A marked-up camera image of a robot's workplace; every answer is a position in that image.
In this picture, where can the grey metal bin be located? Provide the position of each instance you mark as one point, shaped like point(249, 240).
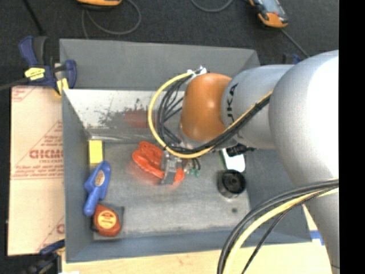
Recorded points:
point(171, 210)

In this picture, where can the orange tape measure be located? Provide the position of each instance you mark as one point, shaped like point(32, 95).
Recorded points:
point(107, 221)

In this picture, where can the orange plastic toy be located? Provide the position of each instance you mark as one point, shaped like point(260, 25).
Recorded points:
point(148, 157)

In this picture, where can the black round cap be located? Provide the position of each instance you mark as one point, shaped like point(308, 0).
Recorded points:
point(231, 183)

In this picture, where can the brown cardboard board red print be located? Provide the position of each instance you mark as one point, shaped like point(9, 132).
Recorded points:
point(34, 198)

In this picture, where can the black cylinder on white bracket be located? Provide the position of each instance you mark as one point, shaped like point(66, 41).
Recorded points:
point(236, 160)

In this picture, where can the yellow block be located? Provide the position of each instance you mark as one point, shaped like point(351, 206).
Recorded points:
point(95, 152)

